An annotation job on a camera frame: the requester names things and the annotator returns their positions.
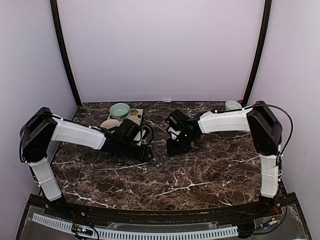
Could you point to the grey weekly pill organizer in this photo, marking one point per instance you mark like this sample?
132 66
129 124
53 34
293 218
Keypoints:
158 162

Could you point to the black front rail base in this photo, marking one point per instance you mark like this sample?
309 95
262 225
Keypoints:
237 214

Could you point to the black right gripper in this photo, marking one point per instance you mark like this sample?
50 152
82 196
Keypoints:
173 151

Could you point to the black corner frame post left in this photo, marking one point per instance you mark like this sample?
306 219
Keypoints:
63 51

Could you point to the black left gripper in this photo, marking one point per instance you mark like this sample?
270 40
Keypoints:
143 156

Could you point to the small celadon bowl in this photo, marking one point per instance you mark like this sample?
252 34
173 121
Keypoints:
232 105

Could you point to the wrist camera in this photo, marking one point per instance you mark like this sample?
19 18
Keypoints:
146 135
173 133

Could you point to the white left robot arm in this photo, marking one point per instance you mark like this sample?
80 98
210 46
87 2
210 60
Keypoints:
44 127

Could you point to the white slotted cable duct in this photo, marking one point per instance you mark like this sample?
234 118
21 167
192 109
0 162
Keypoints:
122 231

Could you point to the celadon bowl on plate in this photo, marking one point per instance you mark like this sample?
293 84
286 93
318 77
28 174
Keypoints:
119 111

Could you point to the black corner frame post right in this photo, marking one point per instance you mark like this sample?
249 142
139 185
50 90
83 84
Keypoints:
258 52

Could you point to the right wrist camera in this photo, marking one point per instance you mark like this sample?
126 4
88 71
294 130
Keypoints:
173 133

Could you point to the black corner frame post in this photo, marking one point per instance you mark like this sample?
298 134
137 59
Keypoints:
63 51
258 52

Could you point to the beige ceramic mug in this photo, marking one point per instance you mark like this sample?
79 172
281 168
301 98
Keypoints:
110 123

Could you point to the square floral ceramic plate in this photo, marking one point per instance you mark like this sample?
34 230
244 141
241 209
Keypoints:
135 115

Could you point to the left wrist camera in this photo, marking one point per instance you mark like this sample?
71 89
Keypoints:
146 135

